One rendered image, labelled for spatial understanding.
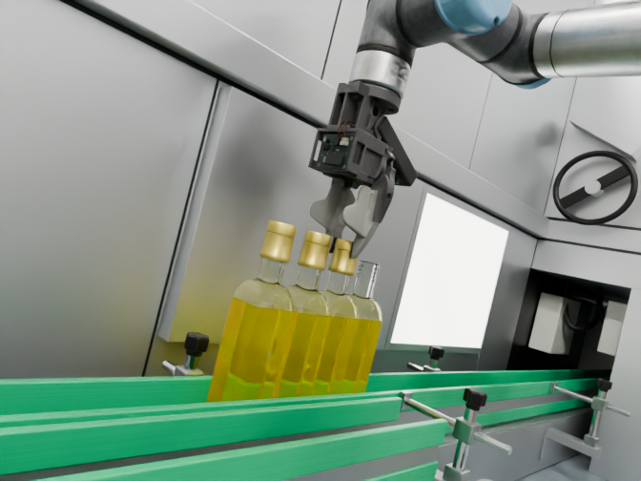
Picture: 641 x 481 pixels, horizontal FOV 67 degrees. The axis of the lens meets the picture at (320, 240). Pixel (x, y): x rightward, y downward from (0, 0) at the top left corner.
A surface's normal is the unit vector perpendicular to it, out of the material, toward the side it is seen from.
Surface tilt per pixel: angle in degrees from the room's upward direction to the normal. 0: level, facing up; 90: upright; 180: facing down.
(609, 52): 137
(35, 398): 90
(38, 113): 90
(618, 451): 90
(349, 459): 90
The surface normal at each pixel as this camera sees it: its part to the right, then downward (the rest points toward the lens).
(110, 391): 0.69, 0.16
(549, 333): -0.69, -0.18
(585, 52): -0.76, 0.56
